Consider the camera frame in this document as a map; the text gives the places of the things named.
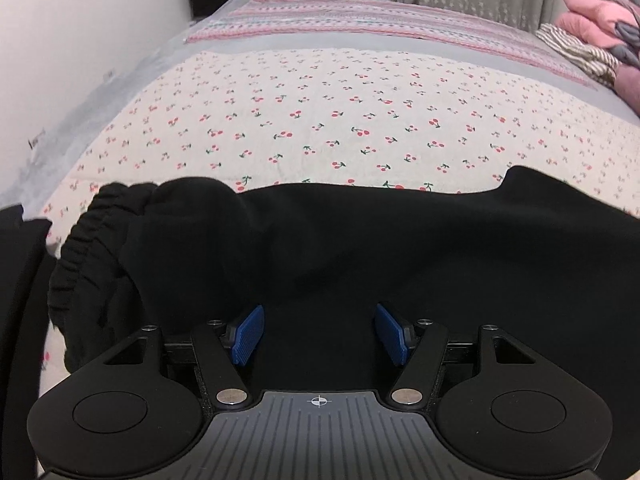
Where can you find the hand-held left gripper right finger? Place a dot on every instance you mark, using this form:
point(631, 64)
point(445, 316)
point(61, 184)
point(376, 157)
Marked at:
point(393, 333)

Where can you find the pink padded jacket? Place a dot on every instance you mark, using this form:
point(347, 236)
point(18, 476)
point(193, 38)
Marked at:
point(592, 16)

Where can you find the pink striped blanket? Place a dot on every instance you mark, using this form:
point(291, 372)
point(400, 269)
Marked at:
point(390, 17)

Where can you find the cherry print bed sheet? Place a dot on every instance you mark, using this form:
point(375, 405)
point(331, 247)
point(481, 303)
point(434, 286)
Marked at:
point(350, 115)

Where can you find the striped beige cloth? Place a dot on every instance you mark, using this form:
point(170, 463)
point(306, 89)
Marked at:
point(580, 52)

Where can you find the white wall socket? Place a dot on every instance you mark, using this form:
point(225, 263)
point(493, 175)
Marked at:
point(107, 75)
point(36, 139)

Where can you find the mauve velvet quilt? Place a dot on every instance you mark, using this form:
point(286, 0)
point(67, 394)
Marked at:
point(631, 85)

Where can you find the folded black clothes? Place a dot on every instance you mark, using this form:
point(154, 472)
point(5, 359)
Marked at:
point(20, 310)

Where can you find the black pants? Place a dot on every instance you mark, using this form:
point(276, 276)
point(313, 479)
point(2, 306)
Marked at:
point(350, 260)

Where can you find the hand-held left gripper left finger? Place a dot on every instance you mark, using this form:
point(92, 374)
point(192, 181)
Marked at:
point(248, 335)

